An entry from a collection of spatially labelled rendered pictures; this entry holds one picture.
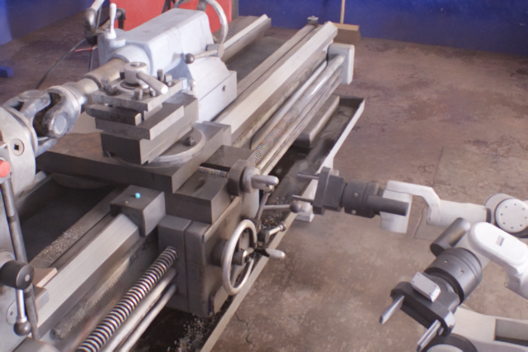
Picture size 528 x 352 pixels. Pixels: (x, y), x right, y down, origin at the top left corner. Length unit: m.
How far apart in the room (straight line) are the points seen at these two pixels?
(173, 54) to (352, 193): 0.78
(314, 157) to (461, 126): 1.62
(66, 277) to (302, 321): 1.30
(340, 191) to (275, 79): 1.00
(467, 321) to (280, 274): 1.26
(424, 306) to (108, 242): 0.79
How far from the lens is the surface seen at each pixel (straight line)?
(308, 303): 2.71
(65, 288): 1.52
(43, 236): 1.91
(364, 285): 2.83
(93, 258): 1.59
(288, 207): 2.06
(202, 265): 1.75
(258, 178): 1.70
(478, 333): 1.73
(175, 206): 1.75
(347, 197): 1.60
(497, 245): 1.31
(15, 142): 1.46
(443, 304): 1.22
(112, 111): 1.69
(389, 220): 1.60
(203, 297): 1.81
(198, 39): 2.20
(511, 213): 1.61
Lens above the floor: 1.76
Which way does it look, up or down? 27 degrees down
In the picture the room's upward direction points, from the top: straight up
